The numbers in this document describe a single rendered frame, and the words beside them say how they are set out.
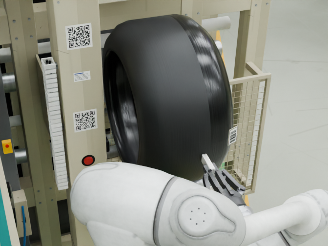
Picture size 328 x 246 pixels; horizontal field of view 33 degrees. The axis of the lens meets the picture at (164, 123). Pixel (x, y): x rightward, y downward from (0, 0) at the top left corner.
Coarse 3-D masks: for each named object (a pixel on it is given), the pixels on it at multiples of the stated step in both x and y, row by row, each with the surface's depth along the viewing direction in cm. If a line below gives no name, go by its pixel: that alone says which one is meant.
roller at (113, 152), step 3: (111, 147) 215; (114, 147) 215; (111, 150) 214; (114, 150) 214; (117, 150) 215; (108, 153) 214; (111, 153) 214; (114, 153) 215; (117, 153) 215; (108, 156) 214; (111, 156) 215; (114, 156) 216
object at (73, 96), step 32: (64, 0) 153; (96, 0) 156; (64, 32) 158; (96, 32) 162; (64, 64) 164; (96, 64) 167; (64, 96) 169; (96, 96) 173; (64, 128) 177; (96, 128) 180; (96, 160) 187
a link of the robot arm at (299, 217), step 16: (320, 192) 146; (272, 208) 130; (288, 208) 132; (304, 208) 135; (320, 208) 144; (256, 224) 122; (272, 224) 125; (288, 224) 130; (304, 224) 139; (320, 224) 143; (256, 240) 123; (288, 240) 146; (304, 240) 145
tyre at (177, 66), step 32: (128, 32) 176; (160, 32) 174; (192, 32) 175; (128, 64) 171; (160, 64) 166; (192, 64) 169; (224, 64) 176; (128, 96) 218; (160, 96) 164; (192, 96) 167; (224, 96) 171; (128, 128) 217; (160, 128) 166; (192, 128) 168; (224, 128) 173; (128, 160) 199; (160, 160) 171; (192, 160) 175
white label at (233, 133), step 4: (232, 128) 175; (236, 128) 177; (228, 132) 175; (232, 132) 176; (236, 132) 178; (228, 136) 176; (232, 136) 177; (236, 136) 178; (228, 140) 176; (232, 140) 178; (236, 140) 179; (228, 144) 177
